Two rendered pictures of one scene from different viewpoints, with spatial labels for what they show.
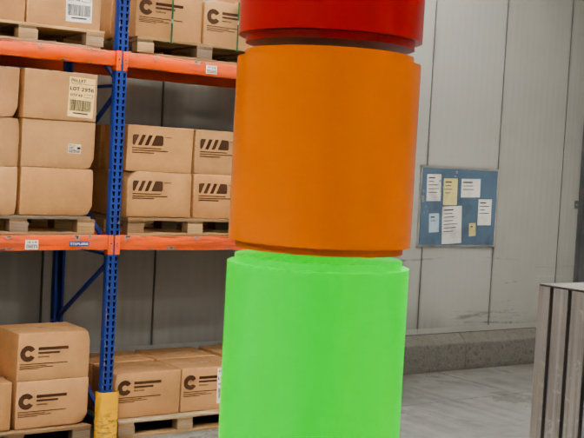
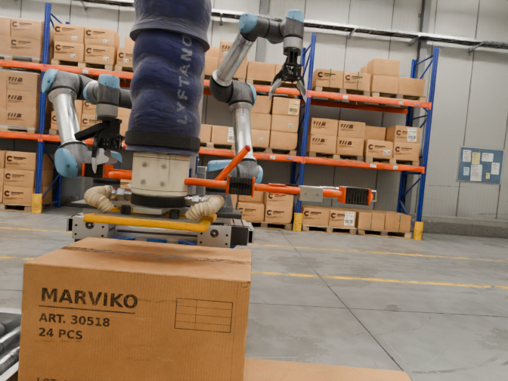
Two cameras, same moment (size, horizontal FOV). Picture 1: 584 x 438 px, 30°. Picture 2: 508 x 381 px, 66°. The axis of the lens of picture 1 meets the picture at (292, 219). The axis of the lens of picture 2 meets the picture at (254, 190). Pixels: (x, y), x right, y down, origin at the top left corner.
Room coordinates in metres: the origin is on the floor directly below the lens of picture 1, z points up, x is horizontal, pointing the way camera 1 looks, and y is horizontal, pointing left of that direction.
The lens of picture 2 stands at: (0.57, -2.06, 1.23)
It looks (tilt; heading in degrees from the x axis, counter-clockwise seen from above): 3 degrees down; 30
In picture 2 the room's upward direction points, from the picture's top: 5 degrees clockwise
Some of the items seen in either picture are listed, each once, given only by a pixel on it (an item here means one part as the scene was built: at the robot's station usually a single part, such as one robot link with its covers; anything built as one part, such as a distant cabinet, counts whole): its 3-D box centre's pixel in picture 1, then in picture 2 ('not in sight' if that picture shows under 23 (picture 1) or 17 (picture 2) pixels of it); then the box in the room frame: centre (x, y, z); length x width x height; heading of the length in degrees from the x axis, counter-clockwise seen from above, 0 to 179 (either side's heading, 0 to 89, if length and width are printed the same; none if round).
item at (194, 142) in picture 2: not in sight; (163, 141); (1.47, -1.19, 1.30); 0.23 x 0.23 x 0.04
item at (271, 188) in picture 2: not in sight; (227, 183); (1.67, -1.30, 1.18); 0.93 x 0.30 x 0.04; 120
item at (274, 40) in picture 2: not in sight; (276, 32); (2.03, -1.24, 1.82); 0.11 x 0.11 x 0.08; 61
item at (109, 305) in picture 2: not in sight; (151, 317); (1.47, -1.19, 0.74); 0.60 x 0.40 x 0.40; 121
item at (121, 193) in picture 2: not in sight; (159, 199); (1.47, -1.19, 1.12); 0.34 x 0.25 x 0.06; 120
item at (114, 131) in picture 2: not in sight; (107, 133); (1.56, -0.82, 1.33); 0.09 x 0.08 x 0.12; 121
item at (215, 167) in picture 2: not in sight; (221, 174); (2.03, -1.01, 1.20); 0.13 x 0.12 x 0.14; 151
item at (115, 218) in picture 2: not in sight; (150, 215); (1.39, -1.24, 1.08); 0.34 x 0.10 x 0.05; 120
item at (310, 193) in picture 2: not in sight; (310, 193); (1.70, -1.59, 1.18); 0.07 x 0.07 x 0.04; 30
